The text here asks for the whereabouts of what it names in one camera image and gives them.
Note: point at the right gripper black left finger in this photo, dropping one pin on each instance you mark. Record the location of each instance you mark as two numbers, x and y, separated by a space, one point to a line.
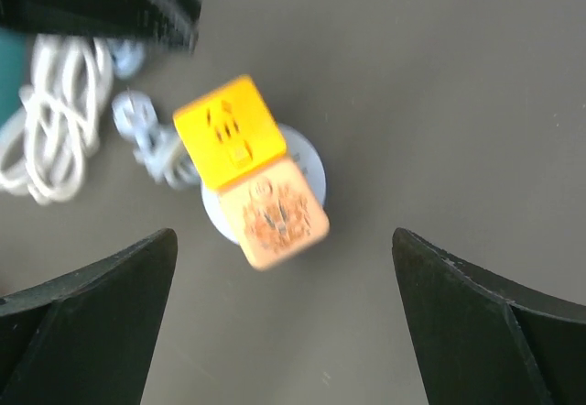
88 336

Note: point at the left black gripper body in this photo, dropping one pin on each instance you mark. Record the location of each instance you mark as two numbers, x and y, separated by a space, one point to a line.
169 24

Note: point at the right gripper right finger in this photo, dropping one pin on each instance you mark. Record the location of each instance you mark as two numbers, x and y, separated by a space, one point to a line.
480 338

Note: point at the teal triangular power strip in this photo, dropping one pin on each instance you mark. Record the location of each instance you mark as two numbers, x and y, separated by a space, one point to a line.
13 61

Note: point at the orange cube socket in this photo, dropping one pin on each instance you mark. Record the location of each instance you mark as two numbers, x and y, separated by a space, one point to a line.
274 214

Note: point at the yellow cube socket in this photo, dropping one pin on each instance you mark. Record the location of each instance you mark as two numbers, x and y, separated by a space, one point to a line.
229 133

